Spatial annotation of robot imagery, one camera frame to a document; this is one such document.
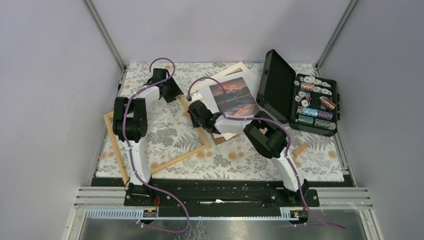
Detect cream photo mat board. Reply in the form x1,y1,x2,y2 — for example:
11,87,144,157
186,62,260,101

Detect light wooden picture frame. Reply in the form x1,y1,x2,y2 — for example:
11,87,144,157
95,97,212,181

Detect sunset landscape photo print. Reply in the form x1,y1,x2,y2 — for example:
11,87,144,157
198,74,260,117

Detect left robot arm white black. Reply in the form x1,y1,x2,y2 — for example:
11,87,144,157
112,68,183,206

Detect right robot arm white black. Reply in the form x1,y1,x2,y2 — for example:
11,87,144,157
188,100,309,206

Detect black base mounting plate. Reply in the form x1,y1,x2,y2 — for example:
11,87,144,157
124,178,320,207

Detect small wooden block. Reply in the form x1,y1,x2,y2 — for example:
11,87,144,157
292,143,308,158

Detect open black chip case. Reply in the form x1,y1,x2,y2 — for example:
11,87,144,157
256,49,340,137

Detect brown frame backing board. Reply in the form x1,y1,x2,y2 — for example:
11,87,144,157
210,133,239,145

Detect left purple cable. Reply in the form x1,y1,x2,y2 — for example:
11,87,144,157
121,57,191,234

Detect purple cable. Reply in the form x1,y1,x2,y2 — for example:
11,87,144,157
187,76,348,232
121,57,191,234

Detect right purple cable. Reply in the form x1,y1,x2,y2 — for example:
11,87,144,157
187,76,348,232

